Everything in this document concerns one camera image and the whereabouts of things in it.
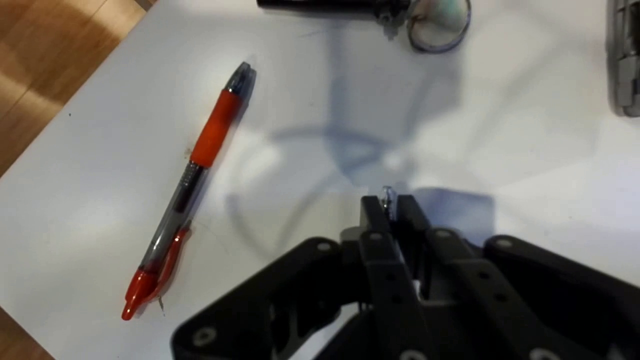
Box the red pen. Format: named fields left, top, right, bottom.
left=120, top=63, right=256, bottom=320

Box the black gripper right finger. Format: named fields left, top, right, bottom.
left=398, top=195, right=640, bottom=360

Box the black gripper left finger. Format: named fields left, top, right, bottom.
left=171, top=197, right=421, bottom=360

